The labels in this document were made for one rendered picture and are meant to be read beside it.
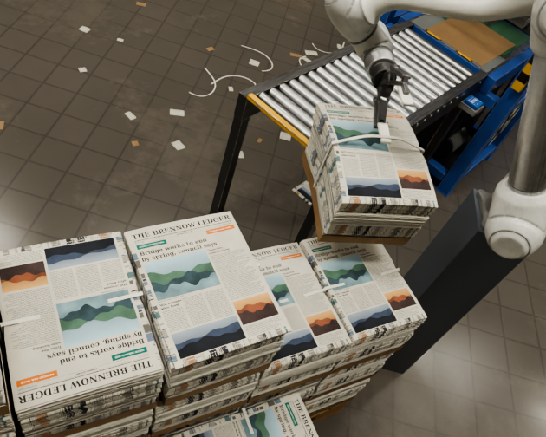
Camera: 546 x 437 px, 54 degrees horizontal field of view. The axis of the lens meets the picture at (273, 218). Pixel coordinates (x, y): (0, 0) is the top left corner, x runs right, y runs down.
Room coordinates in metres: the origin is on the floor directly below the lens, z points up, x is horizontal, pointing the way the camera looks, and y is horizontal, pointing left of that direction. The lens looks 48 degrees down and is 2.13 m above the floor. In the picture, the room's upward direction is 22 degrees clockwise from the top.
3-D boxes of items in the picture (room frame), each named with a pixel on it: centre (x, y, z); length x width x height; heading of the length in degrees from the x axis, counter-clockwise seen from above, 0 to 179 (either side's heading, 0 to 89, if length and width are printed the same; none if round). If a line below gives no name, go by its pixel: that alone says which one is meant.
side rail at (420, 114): (2.14, -0.45, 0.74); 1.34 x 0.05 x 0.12; 153
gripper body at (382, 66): (1.40, -0.16, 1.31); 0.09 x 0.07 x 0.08; 22
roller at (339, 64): (2.21, -0.20, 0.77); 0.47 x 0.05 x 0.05; 63
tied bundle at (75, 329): (0.52, 0.32, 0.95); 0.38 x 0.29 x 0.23; 40
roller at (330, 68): (2.15, -0.17, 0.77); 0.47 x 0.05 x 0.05; 63
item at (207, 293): (0.70, 0.09, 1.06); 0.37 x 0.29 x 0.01; 42
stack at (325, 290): (0.80, -0.01, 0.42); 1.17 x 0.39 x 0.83; 131
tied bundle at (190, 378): (0.71, 0.10, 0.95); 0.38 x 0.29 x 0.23; 42
